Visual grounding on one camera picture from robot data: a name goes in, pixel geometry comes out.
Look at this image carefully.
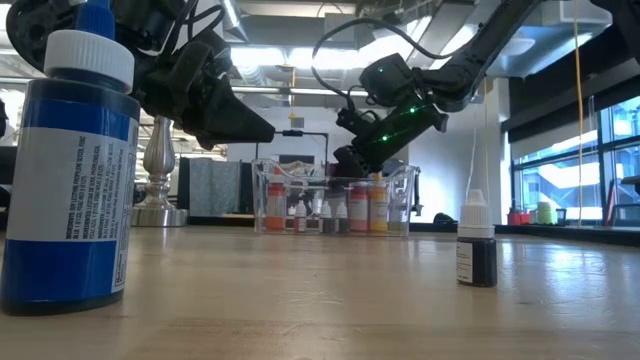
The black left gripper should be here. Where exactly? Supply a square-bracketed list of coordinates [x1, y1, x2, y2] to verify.
[133, 32, 277, 151]

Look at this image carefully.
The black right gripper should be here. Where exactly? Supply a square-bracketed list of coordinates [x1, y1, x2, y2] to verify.
[332, 98, 450, 180]

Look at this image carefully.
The large yellow food coloring bottle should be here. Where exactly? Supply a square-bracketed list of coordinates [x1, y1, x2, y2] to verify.
[368, 172, 390, 234]

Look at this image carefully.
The small red dropper bottle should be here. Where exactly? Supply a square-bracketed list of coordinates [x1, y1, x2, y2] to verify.
[319, 200, 333, 234]

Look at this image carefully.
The large orange food coloring bottle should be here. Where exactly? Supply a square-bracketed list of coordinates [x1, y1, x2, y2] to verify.
[264, 167, 287, 233]

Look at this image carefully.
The large blue food coloring bottle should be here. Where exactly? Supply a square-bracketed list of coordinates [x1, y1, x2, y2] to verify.
[0, 0, 142, 317]

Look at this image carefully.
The clear plastic bin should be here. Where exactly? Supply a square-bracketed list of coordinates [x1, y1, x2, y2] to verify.
[251, 158, 421, 237]

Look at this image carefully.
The grey divider panel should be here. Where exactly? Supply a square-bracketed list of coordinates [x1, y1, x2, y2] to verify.
[178, 157, 241, 217]

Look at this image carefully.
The silver table lamp white shade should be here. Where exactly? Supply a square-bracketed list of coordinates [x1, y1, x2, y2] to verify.
[130, 113, 189, 229]

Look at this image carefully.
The ceiling light strip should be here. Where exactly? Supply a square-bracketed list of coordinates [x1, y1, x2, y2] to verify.
[229, 85, 371, 97]

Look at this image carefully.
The green spool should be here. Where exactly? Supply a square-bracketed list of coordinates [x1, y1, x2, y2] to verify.
[536, 201, 557, 225]

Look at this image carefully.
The black frame stand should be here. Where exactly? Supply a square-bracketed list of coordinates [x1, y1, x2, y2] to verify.
[254, 129, 330, 166]

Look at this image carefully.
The black clamp mount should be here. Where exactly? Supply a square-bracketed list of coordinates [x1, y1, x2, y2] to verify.
[412, 167, 424, 217]

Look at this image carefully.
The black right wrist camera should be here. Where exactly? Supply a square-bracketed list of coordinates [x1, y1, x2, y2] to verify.
[358, 52, 422, 109]

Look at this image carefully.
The white hanging cord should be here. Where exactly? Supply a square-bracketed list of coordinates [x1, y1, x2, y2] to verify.
[464, 79, 489, 201]

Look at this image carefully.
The black window frame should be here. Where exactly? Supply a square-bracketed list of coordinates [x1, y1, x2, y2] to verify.
[509, 94, 640, 226]

